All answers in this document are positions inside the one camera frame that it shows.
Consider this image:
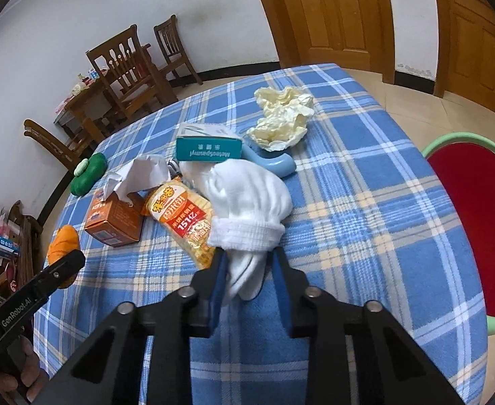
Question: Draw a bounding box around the white sock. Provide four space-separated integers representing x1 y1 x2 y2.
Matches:
207 158 294 300

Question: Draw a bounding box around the crumpled pale yellow paper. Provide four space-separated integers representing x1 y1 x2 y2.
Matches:
246 85 315 153

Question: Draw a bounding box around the person's left hand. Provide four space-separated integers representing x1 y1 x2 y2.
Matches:
0 337 51 405

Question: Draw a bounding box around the small wooden slat-back chair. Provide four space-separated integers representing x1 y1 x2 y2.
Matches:
154 15 203 87

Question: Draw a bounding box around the orange tissue box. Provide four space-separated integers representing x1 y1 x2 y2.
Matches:
84 190 147 247

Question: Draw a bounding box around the teal medicine box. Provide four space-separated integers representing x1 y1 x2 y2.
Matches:
175 123 245 162

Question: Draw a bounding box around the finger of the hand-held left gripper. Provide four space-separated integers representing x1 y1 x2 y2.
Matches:
30 250 86 304

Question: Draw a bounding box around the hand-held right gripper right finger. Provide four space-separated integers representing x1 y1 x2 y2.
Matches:
272 245 467 405

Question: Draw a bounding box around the cluttered wooden shelf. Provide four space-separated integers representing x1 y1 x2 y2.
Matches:
0 200 45 308

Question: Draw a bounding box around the orange plush toy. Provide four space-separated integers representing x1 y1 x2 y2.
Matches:
47 225 80 290

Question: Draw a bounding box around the red bin with green rim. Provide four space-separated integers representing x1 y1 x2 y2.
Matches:
421 132 495 336

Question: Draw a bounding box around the blue plaid tablecloth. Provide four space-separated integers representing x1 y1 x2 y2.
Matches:
32 63 490 405

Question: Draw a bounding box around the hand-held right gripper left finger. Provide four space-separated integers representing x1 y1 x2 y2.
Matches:
30 250 231 405

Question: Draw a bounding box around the wooden dining table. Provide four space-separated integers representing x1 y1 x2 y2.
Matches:
53 78 119 144

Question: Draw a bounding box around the wooden chair with curved back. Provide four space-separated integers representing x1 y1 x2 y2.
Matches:
24 119 92 173

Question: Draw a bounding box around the light blue plastic tool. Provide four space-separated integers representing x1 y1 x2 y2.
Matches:
241 143 295 177

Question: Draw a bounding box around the wooden panel door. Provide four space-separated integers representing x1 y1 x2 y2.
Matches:
431 0 495 131
247 0 395 83

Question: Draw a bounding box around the green toy with white flower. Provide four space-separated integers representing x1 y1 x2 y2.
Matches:
70 153 107 197

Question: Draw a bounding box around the yellow snack packet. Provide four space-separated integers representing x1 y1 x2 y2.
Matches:
145 179 218 270

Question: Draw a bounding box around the large wooden slat-back chair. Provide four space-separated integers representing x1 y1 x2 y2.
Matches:
86 24 178 123

